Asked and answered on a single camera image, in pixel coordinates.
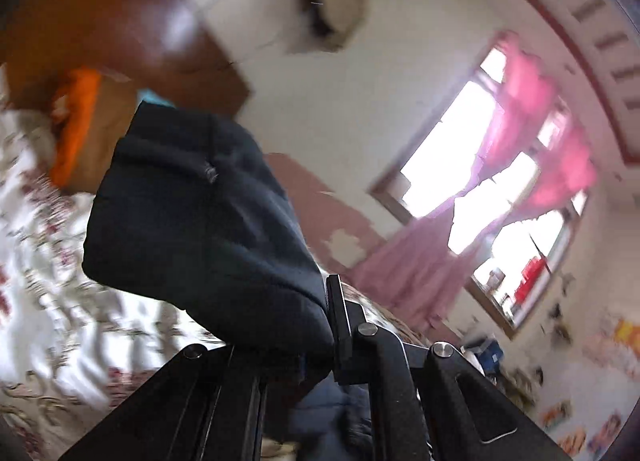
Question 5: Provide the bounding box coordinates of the brown wooden headboard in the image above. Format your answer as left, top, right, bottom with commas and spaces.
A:
1, 0, 250, 117

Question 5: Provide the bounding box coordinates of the dark navy padded jacket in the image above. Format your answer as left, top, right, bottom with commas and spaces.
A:
82, 102, 372, 460

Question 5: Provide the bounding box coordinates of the orange brown blue pillow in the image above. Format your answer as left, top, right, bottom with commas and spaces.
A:
49, 68, 171, 194

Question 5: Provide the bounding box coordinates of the blue chair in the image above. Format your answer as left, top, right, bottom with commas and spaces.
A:
464, 335, 504, 374

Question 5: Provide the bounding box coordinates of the brown framed window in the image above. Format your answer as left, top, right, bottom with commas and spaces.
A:
352, 32, 597, 331

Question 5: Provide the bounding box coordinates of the floral bed sheet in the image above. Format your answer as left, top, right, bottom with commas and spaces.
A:
1, 72, 220, 460

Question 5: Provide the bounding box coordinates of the pink curtain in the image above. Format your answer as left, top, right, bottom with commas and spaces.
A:
348, 32, 597, 331

